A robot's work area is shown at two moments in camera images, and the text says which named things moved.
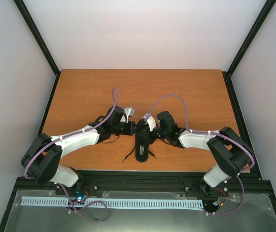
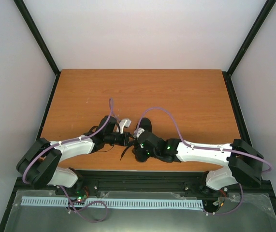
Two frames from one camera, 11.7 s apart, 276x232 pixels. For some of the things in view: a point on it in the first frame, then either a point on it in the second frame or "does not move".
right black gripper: x=152 y=139 to x=141 y=155
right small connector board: x=216 y=203 does not move
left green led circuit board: x=80 y=199 does not move
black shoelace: x=133 y=151 to x=125 y=149
